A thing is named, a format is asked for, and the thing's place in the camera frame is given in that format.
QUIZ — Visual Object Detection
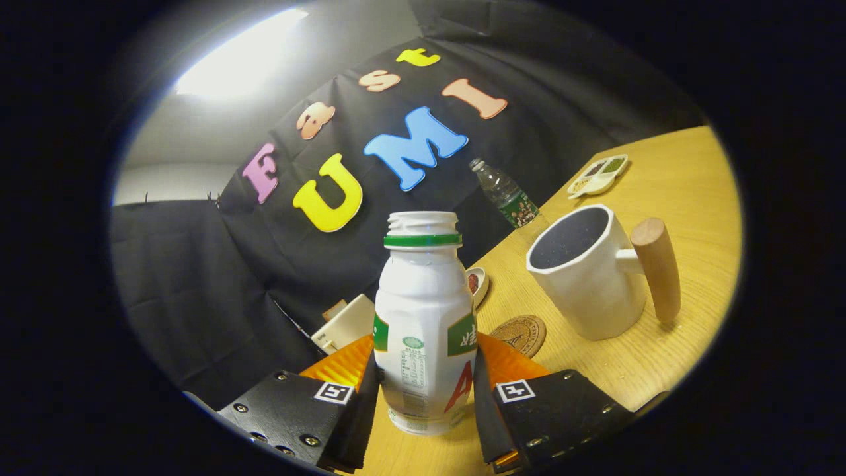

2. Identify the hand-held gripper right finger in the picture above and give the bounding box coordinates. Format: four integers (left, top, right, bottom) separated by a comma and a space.
473, 332, 638, 474

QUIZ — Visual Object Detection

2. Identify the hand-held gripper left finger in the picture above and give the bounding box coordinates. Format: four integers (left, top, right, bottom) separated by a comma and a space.
215, 334, 381, 473

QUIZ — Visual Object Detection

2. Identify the round cork coaster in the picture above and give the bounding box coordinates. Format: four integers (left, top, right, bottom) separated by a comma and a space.
490, 315, 547, 358

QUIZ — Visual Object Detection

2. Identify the white juice bottle green label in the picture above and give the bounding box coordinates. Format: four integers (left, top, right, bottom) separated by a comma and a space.
373, 211, 478, 436

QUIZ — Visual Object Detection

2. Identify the white cup with wooden handle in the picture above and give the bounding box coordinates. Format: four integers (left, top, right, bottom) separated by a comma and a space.
526, 204, 682, 341

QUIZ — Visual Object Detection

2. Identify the clear plastic water bottle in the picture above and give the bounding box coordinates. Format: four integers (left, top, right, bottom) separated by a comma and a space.
469, 157, 551, 242

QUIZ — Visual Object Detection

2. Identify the cream toaster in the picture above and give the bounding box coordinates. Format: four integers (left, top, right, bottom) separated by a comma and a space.
311, 294, 377, 354

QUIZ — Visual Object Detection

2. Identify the grey round plate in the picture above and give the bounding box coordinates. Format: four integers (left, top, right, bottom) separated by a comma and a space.
465, 266, 490, 310

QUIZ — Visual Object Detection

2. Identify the wooden table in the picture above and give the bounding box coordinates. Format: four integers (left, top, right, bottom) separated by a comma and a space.
344, 126, 744, 476

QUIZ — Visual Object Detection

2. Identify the black backdrop cloth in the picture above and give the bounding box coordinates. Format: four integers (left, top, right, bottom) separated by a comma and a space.
109, 0, 708, 411

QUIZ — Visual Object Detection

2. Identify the white divided dish with beans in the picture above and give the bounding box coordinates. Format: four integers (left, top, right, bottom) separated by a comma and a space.
567, 154, 629, 199

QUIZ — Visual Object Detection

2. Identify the thin toaster cable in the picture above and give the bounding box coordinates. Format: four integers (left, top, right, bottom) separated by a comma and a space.
272, 299, 315, 339

